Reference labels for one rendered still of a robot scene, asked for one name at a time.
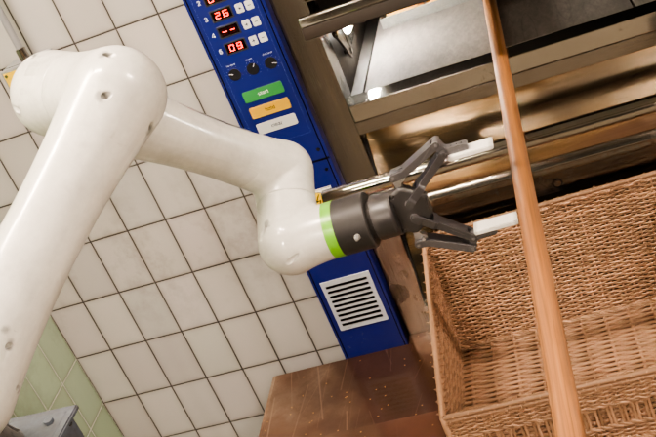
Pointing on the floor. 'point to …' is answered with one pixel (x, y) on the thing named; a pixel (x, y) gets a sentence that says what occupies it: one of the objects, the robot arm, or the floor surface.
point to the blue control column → (387, 337)
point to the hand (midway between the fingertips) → (498, 182)
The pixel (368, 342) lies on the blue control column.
